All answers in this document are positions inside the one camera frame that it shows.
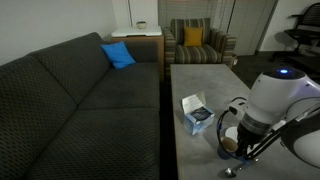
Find grey wooden coffee table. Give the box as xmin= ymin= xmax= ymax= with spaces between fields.
xmin=171 ymin=64 xmax=320 ymax=180

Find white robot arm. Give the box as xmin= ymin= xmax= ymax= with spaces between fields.
xmin=236 ymin=67 xmax=320 ymax=167

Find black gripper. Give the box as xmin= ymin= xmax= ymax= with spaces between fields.
xmin=236 ymin=124 xmax=264 ymax=158

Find wooden side table white top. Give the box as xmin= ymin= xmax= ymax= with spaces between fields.
xmin=111 ymin=26 xmax=164 ymax=82

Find blue mug beige inside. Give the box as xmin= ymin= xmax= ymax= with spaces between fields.
xmin=217 ymin=137 xmax=238 ymax=159

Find black office chair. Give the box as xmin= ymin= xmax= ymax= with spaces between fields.
xmin=270 ymin=2 xmax=320 ymax=62

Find metal spoon grey handle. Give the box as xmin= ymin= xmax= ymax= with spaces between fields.
xmin=224 ymin=159 xmax=257 ymax=178

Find pale blue round plate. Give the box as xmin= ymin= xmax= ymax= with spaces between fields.
xmin=225 ymin=126 xmax=238 ymax=140

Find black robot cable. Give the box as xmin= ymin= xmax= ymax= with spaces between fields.
xmin=215 ymin=96 xmax=248 ymax=144

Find blue throw pillow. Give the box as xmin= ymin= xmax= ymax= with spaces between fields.
xmin=102 ymin=41 xmax=136 ymax=69

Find yellow cushion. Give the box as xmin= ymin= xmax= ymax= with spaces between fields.
xmin=184 ymin=27 xmax=203 ymax=46

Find blue open tissue box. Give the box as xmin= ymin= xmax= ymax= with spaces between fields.
xmin=181 ymin=91 xmax=215 ymax=135

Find dark grey fabric sofa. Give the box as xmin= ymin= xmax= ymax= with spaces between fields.
xmin=0 ymin=33 xmax=160 ymax=180

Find striped armchair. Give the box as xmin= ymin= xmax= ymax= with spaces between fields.
xmin=163 ymin=18 xmax=236 ymax=70

